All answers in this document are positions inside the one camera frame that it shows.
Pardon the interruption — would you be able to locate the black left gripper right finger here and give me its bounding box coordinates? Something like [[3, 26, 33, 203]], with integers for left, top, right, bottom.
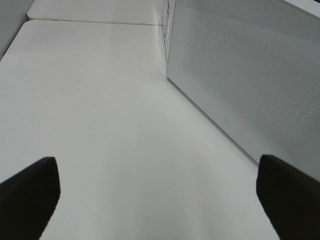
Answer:
[[256, 154, 320, 240]]

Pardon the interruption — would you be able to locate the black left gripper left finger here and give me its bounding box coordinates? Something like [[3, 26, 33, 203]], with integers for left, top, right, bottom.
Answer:
[[0, 156, 61, 240]]

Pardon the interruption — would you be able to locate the white microwave door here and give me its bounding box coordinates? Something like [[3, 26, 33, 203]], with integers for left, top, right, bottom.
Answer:
[[166, 0, 320, 179]]

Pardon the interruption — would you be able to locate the white microwave oven body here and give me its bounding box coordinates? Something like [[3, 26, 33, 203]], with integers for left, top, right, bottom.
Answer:
[[160, 0, 177, 70]]

